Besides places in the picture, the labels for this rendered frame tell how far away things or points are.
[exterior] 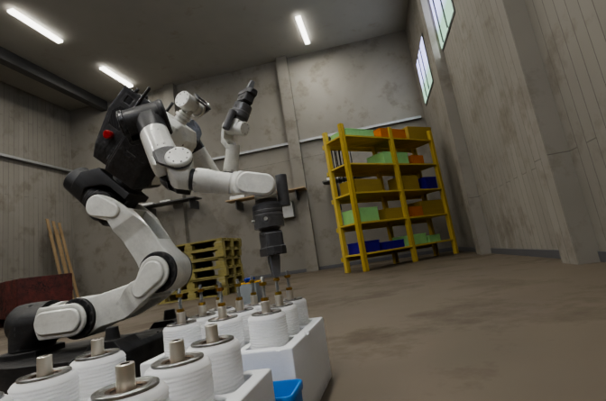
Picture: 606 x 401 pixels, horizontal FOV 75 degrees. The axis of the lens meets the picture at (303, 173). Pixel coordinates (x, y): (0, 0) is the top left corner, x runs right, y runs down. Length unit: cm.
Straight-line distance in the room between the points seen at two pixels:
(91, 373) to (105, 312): 80
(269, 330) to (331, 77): 1005
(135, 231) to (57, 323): 41
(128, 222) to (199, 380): 100
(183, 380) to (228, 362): 13
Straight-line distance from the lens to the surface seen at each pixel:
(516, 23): 413
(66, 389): 78
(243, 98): 189
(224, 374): 74
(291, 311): 112
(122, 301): 159
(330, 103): 1057
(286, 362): 98
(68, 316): 168
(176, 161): 117
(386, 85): 1064
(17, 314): 188
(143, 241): 155
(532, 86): 391
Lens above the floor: 37
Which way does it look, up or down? 12 degrees up
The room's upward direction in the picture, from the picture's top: 9 degrees counter-clockwise
